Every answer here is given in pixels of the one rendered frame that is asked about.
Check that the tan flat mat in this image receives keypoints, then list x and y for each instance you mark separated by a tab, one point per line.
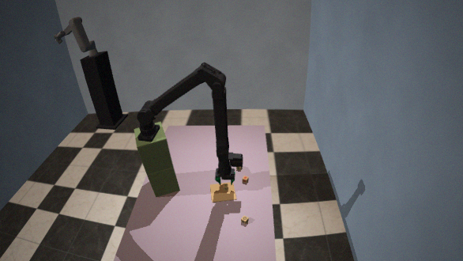
218	195

